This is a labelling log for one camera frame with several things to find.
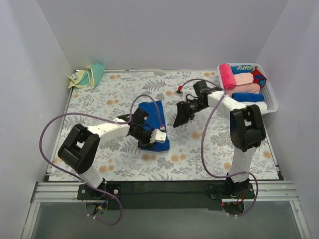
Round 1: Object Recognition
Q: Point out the green yellow cloth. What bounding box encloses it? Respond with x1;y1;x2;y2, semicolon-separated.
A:
68;63;105;89

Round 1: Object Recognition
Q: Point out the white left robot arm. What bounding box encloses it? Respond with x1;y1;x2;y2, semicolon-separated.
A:
58;108;166;199

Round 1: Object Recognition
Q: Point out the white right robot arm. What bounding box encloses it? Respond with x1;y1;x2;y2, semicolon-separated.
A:
173;79;266;198

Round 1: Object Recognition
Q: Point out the floral patterned table mat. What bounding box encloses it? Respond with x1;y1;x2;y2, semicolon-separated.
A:
48;70;280;182

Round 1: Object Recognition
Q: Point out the hot pink rolled towel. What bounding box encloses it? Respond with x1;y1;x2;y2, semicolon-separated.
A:
219;63;237;90

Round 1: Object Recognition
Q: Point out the dusty pink rolled towel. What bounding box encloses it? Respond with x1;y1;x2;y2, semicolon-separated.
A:
225;83;261;97

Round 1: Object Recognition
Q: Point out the light pink rolled towel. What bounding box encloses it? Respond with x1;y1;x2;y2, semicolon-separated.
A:
234;72;254;86

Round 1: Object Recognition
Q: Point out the blue lettered rolled towel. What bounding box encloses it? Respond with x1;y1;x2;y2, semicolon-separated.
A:
231;64;255;75

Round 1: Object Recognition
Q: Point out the white rolled towel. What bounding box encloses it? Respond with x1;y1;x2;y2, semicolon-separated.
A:
247;102;268;112

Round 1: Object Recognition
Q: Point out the red blue patterned cloth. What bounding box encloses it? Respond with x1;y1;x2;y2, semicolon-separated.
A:
252;66;267;88

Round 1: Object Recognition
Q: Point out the white plastic basket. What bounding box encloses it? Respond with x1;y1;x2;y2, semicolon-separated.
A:
217;63;279;115

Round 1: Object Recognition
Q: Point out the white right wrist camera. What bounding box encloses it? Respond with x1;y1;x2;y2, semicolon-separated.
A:
176;86;185;97

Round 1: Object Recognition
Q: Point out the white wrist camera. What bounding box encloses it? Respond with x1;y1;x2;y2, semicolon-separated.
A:
150;129;167;143
176;86;185;97

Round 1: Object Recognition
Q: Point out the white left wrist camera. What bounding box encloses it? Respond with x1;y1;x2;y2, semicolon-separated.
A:
150;129;167;143

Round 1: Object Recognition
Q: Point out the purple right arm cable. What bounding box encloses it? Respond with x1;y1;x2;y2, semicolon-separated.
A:
177;79;258;218

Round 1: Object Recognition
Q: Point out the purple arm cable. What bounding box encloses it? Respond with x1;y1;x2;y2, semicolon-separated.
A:
39;94;166;226
177;79;258;218

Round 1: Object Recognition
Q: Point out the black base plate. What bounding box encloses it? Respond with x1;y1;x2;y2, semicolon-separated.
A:
77;180;255;211

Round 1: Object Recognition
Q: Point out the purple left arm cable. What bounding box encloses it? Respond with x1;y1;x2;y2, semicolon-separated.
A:
39;94;166;226

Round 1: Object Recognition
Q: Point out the aluminium front rail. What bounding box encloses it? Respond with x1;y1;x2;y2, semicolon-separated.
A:
31;181;299;202

